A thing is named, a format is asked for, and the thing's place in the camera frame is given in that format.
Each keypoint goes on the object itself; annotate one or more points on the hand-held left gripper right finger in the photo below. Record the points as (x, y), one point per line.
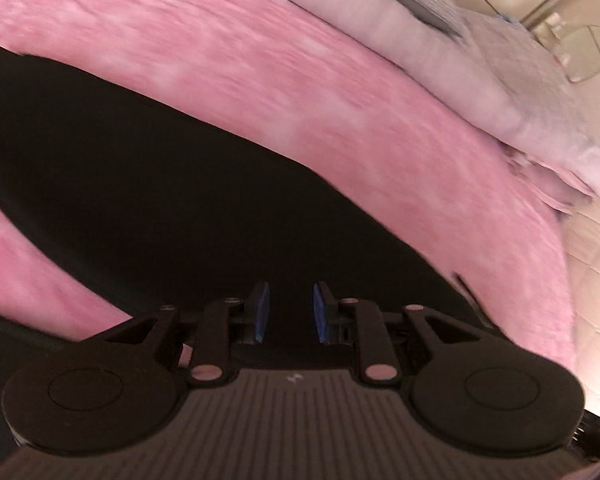
(322, 314)

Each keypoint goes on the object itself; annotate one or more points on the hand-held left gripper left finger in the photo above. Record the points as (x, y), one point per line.
(261, 312)

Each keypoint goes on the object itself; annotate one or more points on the black garment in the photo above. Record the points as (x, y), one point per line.
(155, 185)

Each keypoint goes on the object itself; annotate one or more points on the pink rose-patterned blanket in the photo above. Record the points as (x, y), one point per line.
(280, 85)

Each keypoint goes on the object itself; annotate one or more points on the pink frilled pillow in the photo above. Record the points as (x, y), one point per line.
(545, 180)

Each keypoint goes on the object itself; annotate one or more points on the pale pink striped quilt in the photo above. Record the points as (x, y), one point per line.
(430, 75)

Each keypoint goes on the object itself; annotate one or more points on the round glass side table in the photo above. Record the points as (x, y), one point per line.
(587, 52)

